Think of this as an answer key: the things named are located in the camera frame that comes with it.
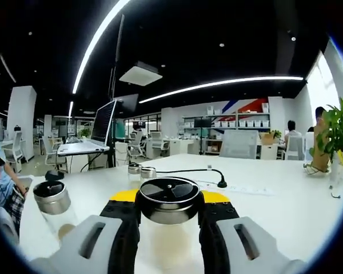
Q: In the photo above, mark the green potted plant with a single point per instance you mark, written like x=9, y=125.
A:
x=337, y=125

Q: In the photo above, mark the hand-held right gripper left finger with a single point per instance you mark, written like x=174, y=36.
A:
x=68, y=257

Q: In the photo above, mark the curved ceiling light strip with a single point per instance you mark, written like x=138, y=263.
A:
x=91, y=45

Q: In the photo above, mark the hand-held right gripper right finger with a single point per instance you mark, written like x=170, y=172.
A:
x=225, y=251

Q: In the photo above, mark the small potted plant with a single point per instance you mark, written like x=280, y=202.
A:
x=275, y=134

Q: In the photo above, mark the grey partition panel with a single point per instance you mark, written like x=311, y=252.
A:
x=238, y=144

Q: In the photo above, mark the short ceiling light strip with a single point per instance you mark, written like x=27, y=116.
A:
x=71, y=109

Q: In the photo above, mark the white standing desk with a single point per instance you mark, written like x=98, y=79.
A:
x=74, y=149

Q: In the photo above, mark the white power strip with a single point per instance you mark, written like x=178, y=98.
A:
x=245, y=189

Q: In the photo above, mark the teal chair back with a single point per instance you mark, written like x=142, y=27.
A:
x=120, y=129

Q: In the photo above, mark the white office chair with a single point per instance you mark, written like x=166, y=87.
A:
x=50, y=148
x=294, y=148
x=14, y=145

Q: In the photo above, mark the straight ceiling light strip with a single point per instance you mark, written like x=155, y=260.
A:
x=245, y=80

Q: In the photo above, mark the ceiling air conditioner unit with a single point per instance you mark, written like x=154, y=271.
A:
x=140, y=73

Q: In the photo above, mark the cardboard box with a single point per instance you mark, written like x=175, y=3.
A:
x=267, y=138

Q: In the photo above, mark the small black clip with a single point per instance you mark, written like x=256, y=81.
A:
x=335, y=195

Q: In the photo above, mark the green bushy plant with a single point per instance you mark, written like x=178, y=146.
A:
x=85, y=132

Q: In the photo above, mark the black monitor on stand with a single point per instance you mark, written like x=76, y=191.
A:
x=202, y=123

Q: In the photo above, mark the shelf with white boxes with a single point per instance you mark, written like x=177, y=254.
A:
x=245, y=123

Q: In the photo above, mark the open laptop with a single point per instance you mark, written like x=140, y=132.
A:
x=103, y=125

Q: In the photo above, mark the small black monitor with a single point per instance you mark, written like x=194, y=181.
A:
x=128, y=102

